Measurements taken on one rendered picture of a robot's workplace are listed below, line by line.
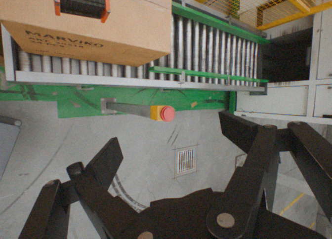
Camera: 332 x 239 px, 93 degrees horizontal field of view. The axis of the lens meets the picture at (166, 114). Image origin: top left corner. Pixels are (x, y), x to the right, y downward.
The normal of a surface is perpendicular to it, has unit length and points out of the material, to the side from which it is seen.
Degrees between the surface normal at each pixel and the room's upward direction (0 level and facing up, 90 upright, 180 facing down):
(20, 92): 0
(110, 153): 59
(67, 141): 0
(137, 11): 0
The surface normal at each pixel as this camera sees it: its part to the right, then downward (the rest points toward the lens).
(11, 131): 0.54, 0.08
